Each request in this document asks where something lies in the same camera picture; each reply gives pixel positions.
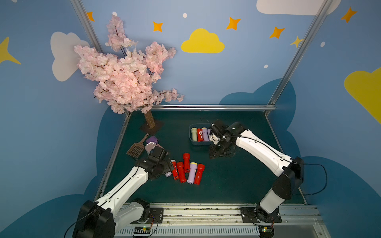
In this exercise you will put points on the horizontal aluminium frame rail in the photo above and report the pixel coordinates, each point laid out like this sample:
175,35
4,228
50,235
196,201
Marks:
239,108

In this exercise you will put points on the red flashlight upper middle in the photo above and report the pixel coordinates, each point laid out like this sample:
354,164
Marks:
186,158

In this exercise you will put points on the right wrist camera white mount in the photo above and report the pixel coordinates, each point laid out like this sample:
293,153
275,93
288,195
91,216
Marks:
215,139

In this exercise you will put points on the red flashlight white logo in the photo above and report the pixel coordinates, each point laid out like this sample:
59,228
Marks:
200,135

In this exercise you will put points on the right control circuit board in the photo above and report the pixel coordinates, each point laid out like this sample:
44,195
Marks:
266,232

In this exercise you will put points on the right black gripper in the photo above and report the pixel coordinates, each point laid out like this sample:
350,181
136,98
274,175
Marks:
219,144

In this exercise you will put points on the purple flashlight yellow head middle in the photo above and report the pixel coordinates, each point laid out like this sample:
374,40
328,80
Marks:
192,172

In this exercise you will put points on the red flashlight slanted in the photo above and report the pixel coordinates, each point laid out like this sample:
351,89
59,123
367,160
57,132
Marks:
199,173

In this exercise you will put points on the red flashlight white head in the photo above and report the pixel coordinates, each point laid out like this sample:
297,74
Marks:
175,170

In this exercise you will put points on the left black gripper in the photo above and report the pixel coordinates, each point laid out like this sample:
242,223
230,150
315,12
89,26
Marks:
166,166

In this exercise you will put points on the pink cherry blossom tree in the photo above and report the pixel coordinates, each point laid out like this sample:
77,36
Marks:
126,83

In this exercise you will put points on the blue-grey plastic storage box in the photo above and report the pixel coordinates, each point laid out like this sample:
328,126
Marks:
199,126

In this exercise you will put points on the pale green flashlight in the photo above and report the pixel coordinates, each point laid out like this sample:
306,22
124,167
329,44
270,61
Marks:
194,134

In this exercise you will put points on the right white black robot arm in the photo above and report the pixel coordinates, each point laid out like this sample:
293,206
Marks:
289,171

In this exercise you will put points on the metal tin can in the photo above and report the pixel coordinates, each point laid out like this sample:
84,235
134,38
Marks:
150,146

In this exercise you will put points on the control circuit board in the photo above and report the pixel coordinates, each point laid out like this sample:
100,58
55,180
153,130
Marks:
266,232
141,232

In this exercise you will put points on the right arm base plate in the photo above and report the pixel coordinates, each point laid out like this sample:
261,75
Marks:
258,215

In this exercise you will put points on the brown slotted litter scoop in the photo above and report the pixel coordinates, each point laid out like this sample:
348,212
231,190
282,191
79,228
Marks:
137,148

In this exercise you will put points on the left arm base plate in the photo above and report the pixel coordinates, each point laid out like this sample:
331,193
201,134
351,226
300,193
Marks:
155,215

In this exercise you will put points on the purple spatula pink handle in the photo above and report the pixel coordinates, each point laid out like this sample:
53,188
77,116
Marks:
153,139

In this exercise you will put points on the purple flashlight lit head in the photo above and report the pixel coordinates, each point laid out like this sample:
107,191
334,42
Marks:
209,132

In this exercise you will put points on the left control circuit board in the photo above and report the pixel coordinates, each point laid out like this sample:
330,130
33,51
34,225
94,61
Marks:
141,232

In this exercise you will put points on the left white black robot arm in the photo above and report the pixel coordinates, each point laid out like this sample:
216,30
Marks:
106,216

